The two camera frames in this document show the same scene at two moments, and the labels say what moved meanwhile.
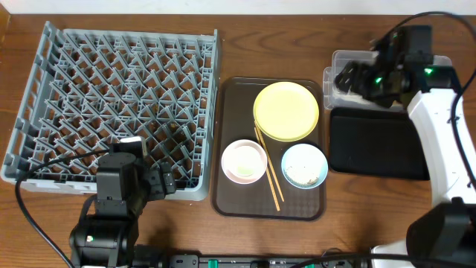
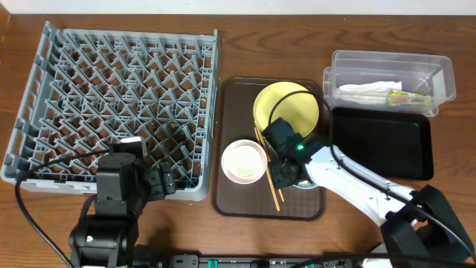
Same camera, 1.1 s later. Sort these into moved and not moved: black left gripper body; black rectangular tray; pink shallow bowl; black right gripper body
Moved: black right gripper body
Not moved: black left gripper body; pink shallow bowl; black rectangular tray
